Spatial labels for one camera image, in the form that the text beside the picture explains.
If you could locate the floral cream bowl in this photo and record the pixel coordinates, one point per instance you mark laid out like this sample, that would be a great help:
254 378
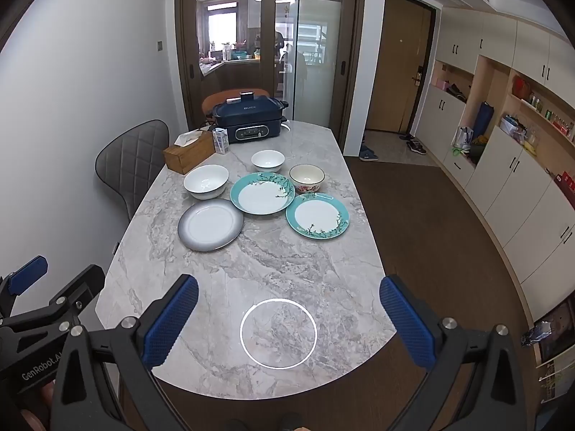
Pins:
307 177

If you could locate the wooden entry door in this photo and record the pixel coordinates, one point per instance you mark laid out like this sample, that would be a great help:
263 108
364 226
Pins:
395 76

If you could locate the white wall cabinet unit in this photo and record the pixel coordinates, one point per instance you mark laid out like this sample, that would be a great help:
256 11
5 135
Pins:
507 197

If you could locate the kitchen counter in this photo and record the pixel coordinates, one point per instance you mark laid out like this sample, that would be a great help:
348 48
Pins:
233 69

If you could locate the clear plastic bag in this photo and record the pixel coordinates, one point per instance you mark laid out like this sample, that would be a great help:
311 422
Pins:
512 125

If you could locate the door lock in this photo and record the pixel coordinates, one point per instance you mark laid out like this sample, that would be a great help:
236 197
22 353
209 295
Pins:
418 75

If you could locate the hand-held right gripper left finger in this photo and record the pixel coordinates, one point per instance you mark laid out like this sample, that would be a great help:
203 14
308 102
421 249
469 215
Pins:
170 323

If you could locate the brown framed sliding glass door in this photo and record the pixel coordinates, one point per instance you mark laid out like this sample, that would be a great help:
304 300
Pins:
188 31
350 31

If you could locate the wooden tissue box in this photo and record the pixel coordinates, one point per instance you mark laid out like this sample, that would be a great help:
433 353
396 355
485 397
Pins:
188 155

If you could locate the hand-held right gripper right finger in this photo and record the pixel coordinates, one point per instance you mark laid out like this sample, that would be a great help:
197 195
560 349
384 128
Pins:
406 323

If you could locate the red bag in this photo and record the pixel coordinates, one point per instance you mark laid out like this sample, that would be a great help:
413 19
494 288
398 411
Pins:
519 87

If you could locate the teal floral plate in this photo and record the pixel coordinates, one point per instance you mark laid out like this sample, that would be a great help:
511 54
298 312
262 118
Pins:
317 216
263 195

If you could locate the white shopping bag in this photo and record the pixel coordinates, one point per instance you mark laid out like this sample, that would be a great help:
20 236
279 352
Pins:
463 138

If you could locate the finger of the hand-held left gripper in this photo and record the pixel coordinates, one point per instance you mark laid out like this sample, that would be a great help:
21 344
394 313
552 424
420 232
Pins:
85 280
29 273

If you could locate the navy electric cooker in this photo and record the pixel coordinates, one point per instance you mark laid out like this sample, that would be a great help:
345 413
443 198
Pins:
247 116

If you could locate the small milk carton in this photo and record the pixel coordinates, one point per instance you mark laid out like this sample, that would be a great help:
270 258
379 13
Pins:
221 141

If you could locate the crumpled silver blue wrapper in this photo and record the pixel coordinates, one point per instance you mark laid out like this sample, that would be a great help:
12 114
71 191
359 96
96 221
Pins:
537 333

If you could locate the red box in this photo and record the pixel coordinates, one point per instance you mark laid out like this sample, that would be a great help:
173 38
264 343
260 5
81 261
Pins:
565 183

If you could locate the grey quilted chair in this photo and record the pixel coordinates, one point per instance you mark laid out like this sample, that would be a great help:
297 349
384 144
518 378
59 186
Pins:
130 157

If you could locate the orange chair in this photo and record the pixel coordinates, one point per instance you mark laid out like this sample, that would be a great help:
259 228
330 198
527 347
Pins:
213 101

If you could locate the blue rolled mat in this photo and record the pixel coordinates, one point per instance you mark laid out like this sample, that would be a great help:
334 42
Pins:
483 121

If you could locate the row of small bottles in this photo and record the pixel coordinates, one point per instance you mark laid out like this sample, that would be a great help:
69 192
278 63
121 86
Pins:
555 116

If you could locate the small white bowl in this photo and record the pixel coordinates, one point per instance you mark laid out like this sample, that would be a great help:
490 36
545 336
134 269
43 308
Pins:
267 160

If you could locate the large white bowl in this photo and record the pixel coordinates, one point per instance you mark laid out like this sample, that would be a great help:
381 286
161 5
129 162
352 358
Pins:
206 182

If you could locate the blue shoe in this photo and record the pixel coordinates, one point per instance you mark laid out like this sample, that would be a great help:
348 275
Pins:
368 153

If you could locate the grey rimmed plate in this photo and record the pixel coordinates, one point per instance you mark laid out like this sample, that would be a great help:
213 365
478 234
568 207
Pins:
210 225

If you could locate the pink box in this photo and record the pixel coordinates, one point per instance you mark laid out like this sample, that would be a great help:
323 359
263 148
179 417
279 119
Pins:
444 85

